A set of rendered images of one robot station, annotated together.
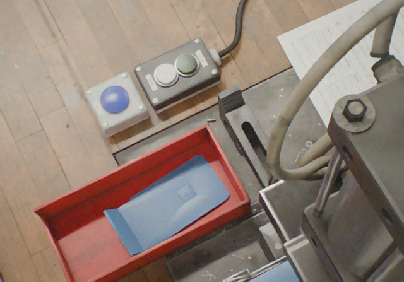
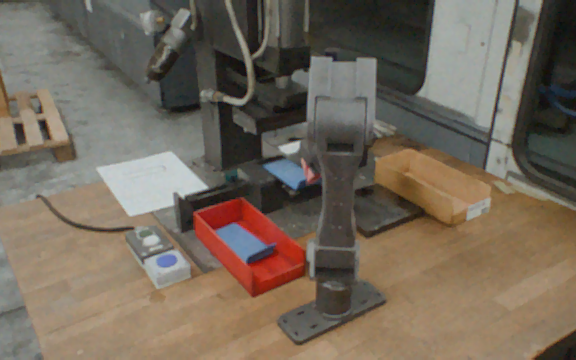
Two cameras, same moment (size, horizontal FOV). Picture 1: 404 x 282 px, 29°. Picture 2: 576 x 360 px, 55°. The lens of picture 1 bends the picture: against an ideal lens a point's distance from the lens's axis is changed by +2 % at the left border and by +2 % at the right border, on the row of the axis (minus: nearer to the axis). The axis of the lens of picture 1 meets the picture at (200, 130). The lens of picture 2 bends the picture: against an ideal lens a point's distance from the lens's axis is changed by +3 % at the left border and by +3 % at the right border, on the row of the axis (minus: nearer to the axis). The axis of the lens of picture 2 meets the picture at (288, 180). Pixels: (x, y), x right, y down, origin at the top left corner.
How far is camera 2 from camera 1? 1.14 m
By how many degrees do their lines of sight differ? 69
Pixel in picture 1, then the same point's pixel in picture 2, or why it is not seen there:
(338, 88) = (168, 197)
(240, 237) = not seen: hidden behind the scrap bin
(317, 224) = (282, 49)
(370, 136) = not seen: outside the picture
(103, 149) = (200, 277)
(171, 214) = (247, 242)
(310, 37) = (133, 206)
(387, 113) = not seen: outside the picture
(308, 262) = (289, 92)
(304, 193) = (254, 111)
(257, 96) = (169, 221)
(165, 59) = (139, 244)
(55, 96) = (153, 306)
